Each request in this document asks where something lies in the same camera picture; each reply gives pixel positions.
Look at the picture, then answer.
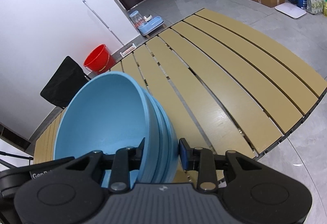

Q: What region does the large blue bowl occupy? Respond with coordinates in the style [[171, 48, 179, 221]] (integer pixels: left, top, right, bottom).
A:
[[53, 72, 157, 183]]

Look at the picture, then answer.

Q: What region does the black metal rack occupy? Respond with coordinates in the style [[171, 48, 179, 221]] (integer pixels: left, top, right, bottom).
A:
[[0, 151, 34, 169]]

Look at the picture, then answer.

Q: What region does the black folding chair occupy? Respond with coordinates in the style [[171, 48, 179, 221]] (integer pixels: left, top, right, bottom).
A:
[[40, 56, 91, 109]]

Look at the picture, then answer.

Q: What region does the red plastic bucket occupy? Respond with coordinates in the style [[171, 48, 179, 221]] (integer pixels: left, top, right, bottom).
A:
[[83, 44, 116, 75]]

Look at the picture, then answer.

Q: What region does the blue pet water feeder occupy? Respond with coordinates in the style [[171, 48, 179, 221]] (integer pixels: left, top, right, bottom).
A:
[[129, 10, 166, 39]]

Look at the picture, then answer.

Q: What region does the white mop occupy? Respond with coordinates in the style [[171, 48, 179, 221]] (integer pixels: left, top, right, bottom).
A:
[[82, 0, 136, 56]]

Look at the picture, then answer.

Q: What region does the white bathroom scale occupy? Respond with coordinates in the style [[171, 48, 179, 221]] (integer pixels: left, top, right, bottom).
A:
[[274, 3, 307, 19]]

